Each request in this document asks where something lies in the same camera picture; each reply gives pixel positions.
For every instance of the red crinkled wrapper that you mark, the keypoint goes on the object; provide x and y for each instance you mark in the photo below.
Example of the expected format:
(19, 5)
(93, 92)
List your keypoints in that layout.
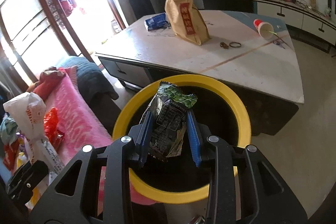
(54, 135)

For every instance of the brown paper bag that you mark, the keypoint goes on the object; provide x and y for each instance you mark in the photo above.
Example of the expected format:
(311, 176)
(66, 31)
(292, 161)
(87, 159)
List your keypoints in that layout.
(186, 21)

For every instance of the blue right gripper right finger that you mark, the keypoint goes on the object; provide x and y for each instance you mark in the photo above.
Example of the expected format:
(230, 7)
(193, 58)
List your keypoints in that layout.
(195, 138)

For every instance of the red white paper cup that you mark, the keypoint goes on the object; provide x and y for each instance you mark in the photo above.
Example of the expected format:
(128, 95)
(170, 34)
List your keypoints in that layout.
(264, 29)

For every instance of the dark green snack wrapper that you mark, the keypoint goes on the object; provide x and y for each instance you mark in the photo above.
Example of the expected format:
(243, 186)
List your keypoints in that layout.
(169, 108)

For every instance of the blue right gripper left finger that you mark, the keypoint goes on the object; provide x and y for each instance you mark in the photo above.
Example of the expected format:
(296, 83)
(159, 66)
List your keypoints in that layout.
(143, 138)

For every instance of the white black tv cabinet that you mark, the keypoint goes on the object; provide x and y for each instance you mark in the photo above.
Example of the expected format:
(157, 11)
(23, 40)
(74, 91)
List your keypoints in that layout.
(304, 21)

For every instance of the small brown trinket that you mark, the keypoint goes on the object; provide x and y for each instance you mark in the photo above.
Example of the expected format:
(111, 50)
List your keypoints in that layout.
(224, 45)

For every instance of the yellow rimmed trash bin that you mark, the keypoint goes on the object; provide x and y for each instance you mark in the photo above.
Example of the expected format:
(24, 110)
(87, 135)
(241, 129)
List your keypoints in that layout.
(141, 192)

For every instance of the light blue cloth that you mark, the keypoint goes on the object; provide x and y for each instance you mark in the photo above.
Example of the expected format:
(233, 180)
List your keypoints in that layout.
(8, 130)

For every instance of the white printed plastic bag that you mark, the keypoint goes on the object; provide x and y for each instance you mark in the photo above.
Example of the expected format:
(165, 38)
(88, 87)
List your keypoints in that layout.
(28, 110)

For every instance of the pink patterned blanket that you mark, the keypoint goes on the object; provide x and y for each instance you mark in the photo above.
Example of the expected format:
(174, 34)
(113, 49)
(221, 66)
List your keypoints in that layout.
(76, 120)

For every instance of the white coffee table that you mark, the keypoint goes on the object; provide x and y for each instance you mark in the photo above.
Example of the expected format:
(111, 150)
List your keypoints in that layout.
(264, 73)

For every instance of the red garment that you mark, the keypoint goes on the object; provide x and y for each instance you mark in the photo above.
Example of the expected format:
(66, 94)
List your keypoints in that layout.
(48, 80)

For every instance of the brown framed glass door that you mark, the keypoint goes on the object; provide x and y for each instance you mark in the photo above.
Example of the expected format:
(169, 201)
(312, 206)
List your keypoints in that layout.
(39, 33)

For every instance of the blue snack packet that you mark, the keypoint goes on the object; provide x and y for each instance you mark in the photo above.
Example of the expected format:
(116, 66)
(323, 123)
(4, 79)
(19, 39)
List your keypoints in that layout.
(156, 22)

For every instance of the dark blue quilted cushion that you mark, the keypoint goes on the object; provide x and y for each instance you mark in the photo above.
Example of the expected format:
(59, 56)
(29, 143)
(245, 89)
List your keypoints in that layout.
(90, 79)

